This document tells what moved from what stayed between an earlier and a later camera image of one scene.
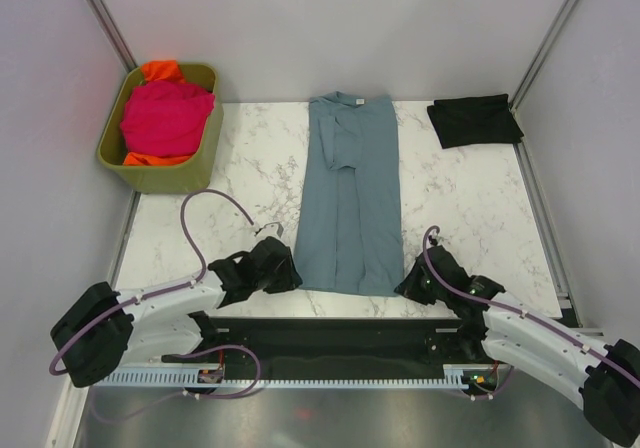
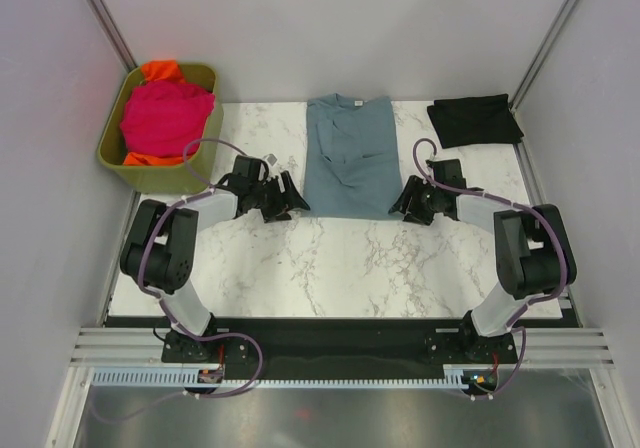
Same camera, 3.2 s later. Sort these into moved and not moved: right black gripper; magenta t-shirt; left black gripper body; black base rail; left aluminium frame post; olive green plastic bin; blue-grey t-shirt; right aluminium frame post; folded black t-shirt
Moved: blue-grey t-shirt; left black gripper body; right black gripper
Not moved: left aluminium frame post; magenta t-shirt; folded black t-shirt; olive green plastic bin; right aluminium frame post; black base rail
